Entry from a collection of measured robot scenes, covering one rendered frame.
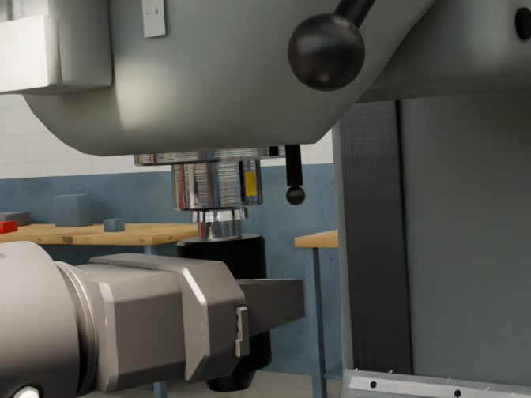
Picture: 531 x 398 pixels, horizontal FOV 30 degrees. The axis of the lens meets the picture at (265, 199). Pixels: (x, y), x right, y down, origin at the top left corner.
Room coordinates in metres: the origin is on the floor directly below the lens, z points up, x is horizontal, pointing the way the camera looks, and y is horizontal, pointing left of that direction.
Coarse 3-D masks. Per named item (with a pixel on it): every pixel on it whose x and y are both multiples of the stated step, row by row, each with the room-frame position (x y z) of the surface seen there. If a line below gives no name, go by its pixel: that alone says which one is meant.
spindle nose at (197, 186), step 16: (256, 160) 0.51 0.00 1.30; (176, 176) 0.51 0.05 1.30; (192, 176) 0.50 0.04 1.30; (208, 176) 0.50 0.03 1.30; (224, 176) 0.50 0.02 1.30; (240, 176) 0.50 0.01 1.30; (256, 176) 0.51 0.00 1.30; (176, 192) 0.51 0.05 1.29; (192, 192) 0.50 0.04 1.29; (208, 192) 0.50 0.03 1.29; (224, 192) 0.50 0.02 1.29; (240, 192) 0.50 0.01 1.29; (256, 192) 0.51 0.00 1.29; (176, 208) 0.51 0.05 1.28; (192, 208) 0.50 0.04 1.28; (208, 208) 0.50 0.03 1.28; (224, 208) 0.50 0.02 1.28
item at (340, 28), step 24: (360, 0) 0.40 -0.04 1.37; (312, 24) 0.37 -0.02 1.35; (336, 24) 0.37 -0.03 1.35; (360, 24) 0.40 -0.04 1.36; (288, 48) 0.38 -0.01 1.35; (312, 48) 0.37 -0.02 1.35; (336, 48) 0.37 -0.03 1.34; (360, 48) 0.38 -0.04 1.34; (312, 72) 0.37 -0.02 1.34; (336, 72) 0.37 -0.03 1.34
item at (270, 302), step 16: (256, 288) 0.50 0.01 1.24; (272, 288) 0.50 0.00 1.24; (288, 288) 0.51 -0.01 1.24; (256, 304) 0.50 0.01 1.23; (272, 304) 0.50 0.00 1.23; (288, 304) 0.51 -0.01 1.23; (304, 304) 0.52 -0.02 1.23; (256, 320) 0.50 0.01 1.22; (272, 320) 0.50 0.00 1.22; (288, 320) 0.51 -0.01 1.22
